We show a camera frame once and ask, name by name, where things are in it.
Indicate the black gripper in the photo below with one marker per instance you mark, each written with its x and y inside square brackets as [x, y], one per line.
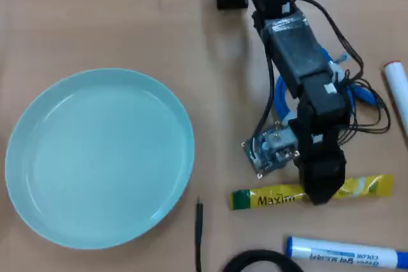
[325, 103]

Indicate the yellow Maxim coffee stick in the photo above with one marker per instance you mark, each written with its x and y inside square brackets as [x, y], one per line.
[271, 198]

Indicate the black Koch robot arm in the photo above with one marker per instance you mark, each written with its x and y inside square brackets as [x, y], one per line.
[296, 49]

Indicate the white marker with red cap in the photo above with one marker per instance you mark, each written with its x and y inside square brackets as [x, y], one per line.
[398, 90]

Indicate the blue whiteboard marker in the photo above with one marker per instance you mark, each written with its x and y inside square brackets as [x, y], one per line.
[338, 254]

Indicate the thin black pen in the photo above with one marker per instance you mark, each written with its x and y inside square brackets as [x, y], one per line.
[199, 221]

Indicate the light blue round plate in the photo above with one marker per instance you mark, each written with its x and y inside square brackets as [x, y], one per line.
[99, 157]

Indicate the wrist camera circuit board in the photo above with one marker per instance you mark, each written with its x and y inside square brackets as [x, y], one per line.
[267, 154]

